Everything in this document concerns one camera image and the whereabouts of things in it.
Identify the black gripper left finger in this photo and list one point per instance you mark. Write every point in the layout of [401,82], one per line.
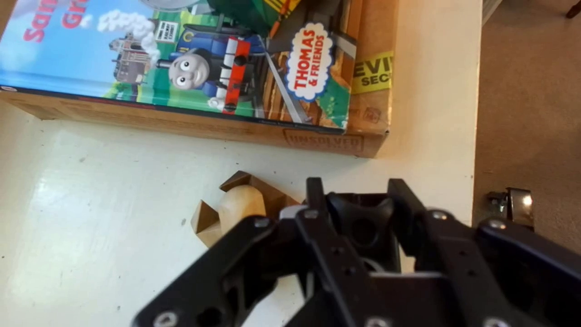
[243,273]

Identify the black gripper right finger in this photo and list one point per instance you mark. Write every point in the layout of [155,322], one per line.
[502,273]

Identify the small wooden block toy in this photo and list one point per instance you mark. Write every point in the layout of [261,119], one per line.
[243,206]

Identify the Thomas and Friends book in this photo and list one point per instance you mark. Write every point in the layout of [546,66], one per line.
[152,61]

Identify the shiny metal cabinet latch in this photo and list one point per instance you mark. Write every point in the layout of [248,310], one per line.
[511,206]

